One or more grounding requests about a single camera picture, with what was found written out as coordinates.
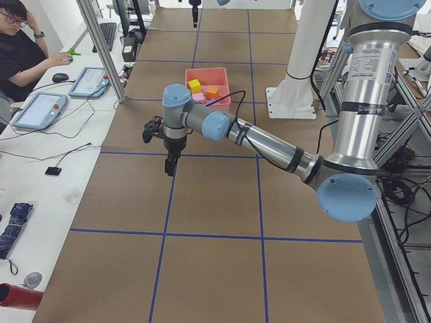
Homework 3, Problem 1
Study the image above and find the aluminium frame post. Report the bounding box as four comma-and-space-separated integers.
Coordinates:
76, 0, 126, 103

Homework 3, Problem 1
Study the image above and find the yellow foam block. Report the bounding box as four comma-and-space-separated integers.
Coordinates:
187, 79, 202, 94

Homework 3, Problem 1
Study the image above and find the far teach pendant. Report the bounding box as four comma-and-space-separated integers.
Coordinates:
68, 67, 110, 99

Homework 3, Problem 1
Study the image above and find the folded blue umbrella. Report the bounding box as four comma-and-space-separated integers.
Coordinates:
1, 203, 34, 260

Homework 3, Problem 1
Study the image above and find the pink plastic bin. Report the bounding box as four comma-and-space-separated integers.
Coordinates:
185, 67, 231, 110

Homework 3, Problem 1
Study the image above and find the black box with label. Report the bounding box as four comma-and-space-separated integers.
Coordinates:
122, 36, 137, 63

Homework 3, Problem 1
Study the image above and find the pink foam block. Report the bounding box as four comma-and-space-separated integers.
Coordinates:
192, 92, 206, 104

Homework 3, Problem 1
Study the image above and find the red cylinder bottle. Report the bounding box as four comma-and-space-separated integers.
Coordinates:
1, 283, 44, 311

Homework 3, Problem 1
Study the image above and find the green plastic clip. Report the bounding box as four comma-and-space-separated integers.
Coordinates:
67, 48, 81, 56

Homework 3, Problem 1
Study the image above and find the purple foam block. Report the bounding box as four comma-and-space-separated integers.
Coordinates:
205, 99, 218, 106

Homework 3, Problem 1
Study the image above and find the orange foam block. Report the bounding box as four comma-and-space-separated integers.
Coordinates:
205, 85, 220, 101

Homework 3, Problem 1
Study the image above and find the near teach pendant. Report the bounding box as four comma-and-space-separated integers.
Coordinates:
11, 92, 68, 130

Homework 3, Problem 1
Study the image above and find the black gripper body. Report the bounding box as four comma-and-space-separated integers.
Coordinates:
164, 136, 187, 157
189, 0, 201, 15

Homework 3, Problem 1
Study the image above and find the seated person black shirt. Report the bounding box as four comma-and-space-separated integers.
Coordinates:
1, 1, 72, 102

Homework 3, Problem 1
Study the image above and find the round metal lid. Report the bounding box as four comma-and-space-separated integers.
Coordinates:
22, 271, 42, 289

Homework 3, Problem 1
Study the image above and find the teach pendant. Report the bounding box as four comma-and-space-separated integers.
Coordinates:
68, 67, 110, 99
11, 92, 68, 130

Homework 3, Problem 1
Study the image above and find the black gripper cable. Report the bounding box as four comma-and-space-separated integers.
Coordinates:
203, 89, 267, 159

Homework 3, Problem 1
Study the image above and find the black keyboard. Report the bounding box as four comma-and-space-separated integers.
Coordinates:
99, 22, 117, 52

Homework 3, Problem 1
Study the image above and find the black computer mouse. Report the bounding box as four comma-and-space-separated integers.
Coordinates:
52, 73, 69, 83

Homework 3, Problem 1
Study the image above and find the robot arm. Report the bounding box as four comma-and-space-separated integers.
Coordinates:
162, 1, 423, 222

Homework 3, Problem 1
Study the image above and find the small black puck device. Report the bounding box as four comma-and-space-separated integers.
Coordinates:
44, 166, 62, 176

